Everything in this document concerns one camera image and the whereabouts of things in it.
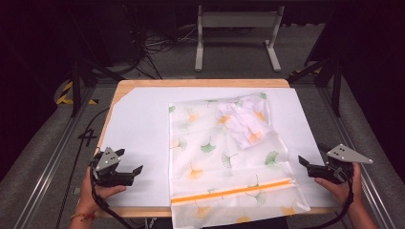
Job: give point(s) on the person's right hand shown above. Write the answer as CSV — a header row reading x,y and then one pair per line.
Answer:
x,y
345,191

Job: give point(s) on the white paper sheet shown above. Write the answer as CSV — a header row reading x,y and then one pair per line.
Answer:
x,y
140,127

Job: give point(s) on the person's left hand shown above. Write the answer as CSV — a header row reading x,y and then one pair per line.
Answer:
x,y
89,195

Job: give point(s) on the aluminium rail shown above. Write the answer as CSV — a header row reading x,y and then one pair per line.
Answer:
x,y
356,133
51,159

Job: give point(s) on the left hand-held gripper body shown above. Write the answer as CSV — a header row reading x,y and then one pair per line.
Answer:
x,y
106,160

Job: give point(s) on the white folded garment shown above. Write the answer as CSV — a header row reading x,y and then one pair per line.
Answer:
x,y
246,125

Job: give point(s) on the black metal stand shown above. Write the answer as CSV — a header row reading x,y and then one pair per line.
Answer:
x,y
76,82
336,86

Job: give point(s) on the leaf print zipper storage bag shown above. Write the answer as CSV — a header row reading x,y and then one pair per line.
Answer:
x,y
207,165

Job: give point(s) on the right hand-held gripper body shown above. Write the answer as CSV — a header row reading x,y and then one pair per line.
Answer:
x,y
345,156

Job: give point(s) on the white metal stand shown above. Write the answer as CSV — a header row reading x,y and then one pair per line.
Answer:
x,y
238,19

